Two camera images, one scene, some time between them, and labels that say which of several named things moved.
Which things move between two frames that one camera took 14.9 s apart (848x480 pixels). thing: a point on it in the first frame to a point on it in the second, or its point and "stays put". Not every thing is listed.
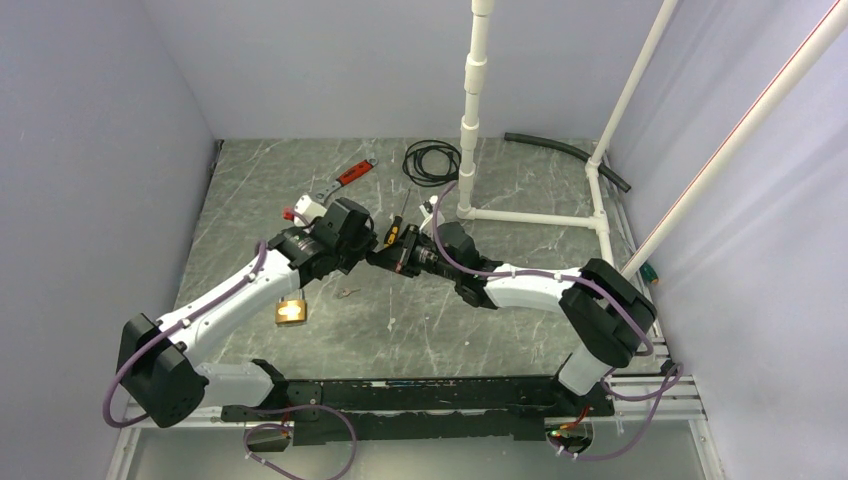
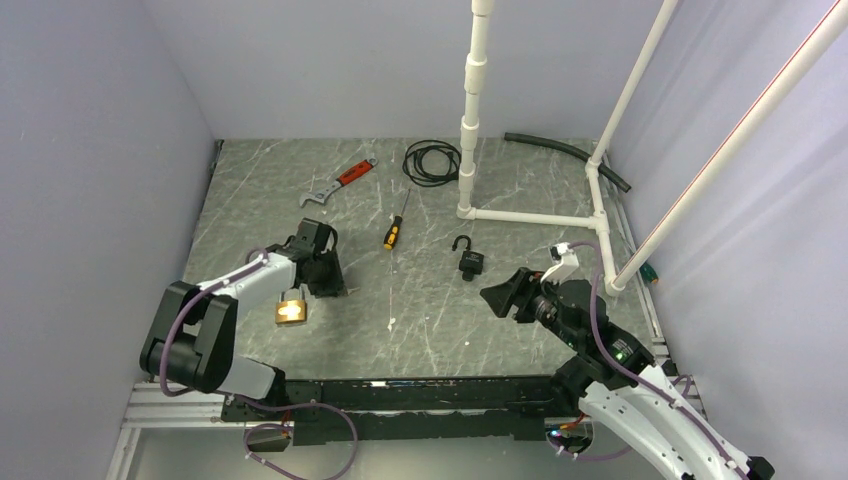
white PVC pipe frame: [823, 27] stays put
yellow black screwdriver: [393, 231] stays put
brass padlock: [291, 313] stays put
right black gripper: [399, 258] to [519, 291]
